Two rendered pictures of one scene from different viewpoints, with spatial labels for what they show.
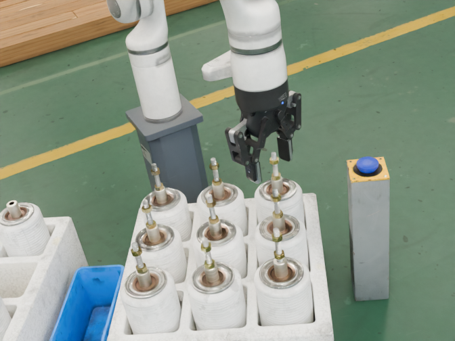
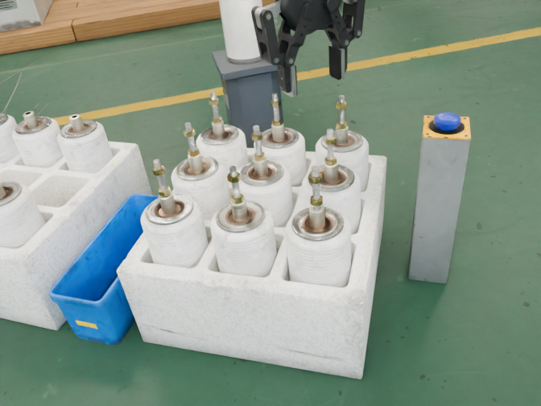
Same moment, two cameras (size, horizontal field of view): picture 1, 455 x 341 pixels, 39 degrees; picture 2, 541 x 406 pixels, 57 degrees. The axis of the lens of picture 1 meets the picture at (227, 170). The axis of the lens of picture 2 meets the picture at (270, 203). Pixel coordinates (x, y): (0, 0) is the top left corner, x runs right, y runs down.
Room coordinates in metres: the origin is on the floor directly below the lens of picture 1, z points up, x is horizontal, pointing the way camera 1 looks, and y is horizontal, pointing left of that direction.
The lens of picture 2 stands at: (0.22, -0.11, 0.71)
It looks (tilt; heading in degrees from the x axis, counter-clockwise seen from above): 37 degrees down; 11
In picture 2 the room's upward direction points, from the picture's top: 7 degrees counter-clockwise
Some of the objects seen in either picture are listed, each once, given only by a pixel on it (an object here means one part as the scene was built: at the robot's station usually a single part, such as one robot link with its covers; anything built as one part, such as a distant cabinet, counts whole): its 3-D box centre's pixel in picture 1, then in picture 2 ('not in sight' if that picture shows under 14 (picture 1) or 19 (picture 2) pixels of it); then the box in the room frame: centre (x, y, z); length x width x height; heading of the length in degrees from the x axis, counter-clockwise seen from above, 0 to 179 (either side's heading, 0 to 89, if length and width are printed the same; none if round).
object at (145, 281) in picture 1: (144, 277); (167, 203); (0.82, 0.17, 0.26); 0.02 x 0.02 x 0.03
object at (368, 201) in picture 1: (368, 233); (435, 205); (0.95, -0.26, 0.16); 0.07 x 0.07 x 0.31; 82
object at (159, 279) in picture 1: (145, 283); (169, 209); (0.82, 0.17, 0.25); 0.08 x 0.08 x 0.01
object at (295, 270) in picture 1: (281, 273); (317, 223); (0.78, -0.06, 0.25); 0.08 x 0.08 x 0.01
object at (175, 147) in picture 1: (175, 165); (254, 115); (1.33, 0.13, 0.15); 0.15 x 0.15 x 0.30; 21
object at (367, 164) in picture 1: (367, 166); (447, 122); (0.95, -0.26, 0.32); 0.04 x 0.04 x 0.02
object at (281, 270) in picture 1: (280, 267); (317, 217); (0.78, -0.06, 0.26); 0.02 x 0.02 x 0.03
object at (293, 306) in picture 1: (286, 310); (320, 268); (0.78, -0.06, 0.16); 0.10 x 0.10 x 0.18
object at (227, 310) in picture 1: (220, 314); (247, 260); (0.80, 0.06, 0.16); 0.10 x 0.10 x 0.18
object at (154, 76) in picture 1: (156, 80); (242, 18); (1.33, 0.13, 0.39); 0.09 x 0.09 x 0.17; 21
